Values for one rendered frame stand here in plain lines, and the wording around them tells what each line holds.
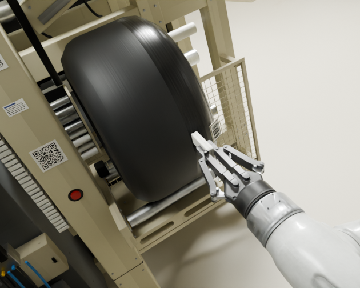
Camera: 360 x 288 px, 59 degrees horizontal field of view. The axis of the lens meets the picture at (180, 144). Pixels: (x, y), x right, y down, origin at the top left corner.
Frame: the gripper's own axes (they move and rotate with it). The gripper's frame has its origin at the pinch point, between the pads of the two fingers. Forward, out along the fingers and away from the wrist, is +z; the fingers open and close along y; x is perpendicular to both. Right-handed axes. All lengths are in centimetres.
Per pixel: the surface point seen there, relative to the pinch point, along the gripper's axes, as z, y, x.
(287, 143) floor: 81, -109, 135
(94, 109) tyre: 21.2, 16.5, -6.6
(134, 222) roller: 17.6, 20.8, 35.6
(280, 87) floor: 148, -162, 144
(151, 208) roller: 18.1, 13.9, 34.9
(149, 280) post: 19, 26, 78
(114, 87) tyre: 20.5, 10.2, -10.1
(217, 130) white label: 11.2, -10.4, 10.0
